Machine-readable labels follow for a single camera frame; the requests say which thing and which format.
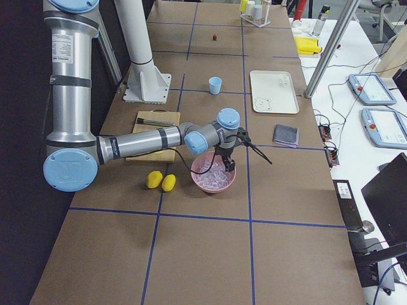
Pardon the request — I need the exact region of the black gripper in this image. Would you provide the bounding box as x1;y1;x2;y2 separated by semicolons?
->
214;127;251;172

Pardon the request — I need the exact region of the clear ice cubes pile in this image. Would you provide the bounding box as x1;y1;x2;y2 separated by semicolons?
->
193;159;235;191

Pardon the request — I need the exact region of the yellow upturned cup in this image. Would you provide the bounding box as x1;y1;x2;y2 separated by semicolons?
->
239;0;249;13

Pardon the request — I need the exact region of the pink bowl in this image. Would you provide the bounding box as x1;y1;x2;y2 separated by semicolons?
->
191;151;236;193

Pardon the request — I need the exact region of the wooden cutting board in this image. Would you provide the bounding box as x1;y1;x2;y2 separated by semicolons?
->
125;110;180;163

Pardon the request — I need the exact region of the lower whole lemon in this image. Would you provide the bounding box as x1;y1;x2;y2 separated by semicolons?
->
162;174;176;192

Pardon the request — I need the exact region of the whole lemon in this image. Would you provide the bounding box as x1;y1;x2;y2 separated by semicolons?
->
162;174;176;192
146;170;163;189

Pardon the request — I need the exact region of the grey folded cloth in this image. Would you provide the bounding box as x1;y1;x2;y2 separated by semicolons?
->
273;124;300;147

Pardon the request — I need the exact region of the upper whole lemon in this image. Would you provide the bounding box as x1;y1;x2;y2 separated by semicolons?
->
146;170;163;189

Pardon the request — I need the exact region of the white bear serving tray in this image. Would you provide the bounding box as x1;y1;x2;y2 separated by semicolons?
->
249;71;300;114

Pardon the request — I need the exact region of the orange relay board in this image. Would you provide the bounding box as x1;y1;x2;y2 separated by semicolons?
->
318;125;331;141
324;147;340;168

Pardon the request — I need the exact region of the yellow cloth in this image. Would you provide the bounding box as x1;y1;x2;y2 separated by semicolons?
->
294;36;322;55

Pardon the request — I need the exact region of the wooden rack rod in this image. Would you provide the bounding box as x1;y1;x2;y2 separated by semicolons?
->
261;0;271;26

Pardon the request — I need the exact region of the far teach pendant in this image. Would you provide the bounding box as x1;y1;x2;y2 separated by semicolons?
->
348;72;397;105

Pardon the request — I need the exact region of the teach pendant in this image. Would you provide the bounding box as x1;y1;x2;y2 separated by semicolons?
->
348;72;397;105
361;108;406;149

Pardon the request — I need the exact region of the black monitor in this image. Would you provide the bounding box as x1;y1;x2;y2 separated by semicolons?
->
362;152;406;245

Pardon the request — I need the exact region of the near teach pendant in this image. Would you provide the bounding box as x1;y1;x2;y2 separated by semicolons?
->
361;108;406;149

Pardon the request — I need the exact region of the clear water bottle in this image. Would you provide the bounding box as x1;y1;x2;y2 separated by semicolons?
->
312;5;331;36

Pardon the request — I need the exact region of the steel knife handle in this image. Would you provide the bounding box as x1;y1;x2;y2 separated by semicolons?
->
136;118;176;126

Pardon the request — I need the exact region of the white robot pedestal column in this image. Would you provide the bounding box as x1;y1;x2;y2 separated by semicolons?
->
114;1;172;104

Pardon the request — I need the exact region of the white wire cup rack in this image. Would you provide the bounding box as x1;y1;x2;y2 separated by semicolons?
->
239;0;272;28

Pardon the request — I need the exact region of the aluminium frame post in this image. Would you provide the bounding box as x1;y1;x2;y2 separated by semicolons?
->
305;0;360;98

